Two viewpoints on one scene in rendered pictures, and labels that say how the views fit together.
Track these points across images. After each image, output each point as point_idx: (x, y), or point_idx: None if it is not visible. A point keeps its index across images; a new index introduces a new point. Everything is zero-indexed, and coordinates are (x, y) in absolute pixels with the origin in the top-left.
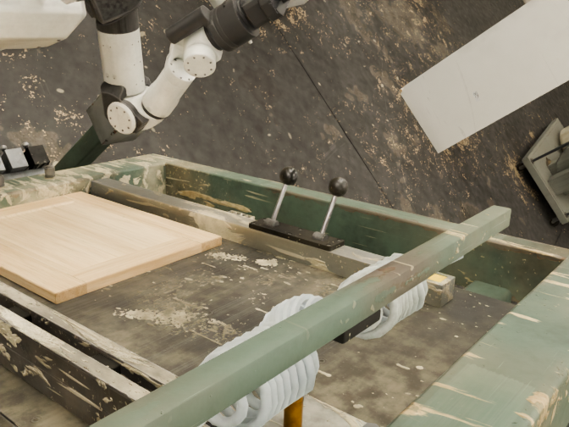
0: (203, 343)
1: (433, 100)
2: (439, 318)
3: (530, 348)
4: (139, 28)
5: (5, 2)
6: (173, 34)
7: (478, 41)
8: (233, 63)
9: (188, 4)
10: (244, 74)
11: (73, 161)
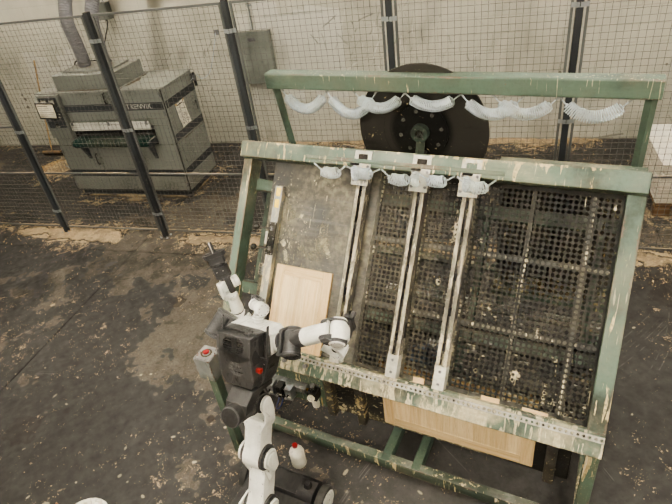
0: (330, 227)
1: None
2: (291, 185)
3: (316, 153)
4: None
5: (269, 321)
6: (234, 288)
7: None
8: (17, 452)
9: None
10: (20, 442)
11: (226, 395)
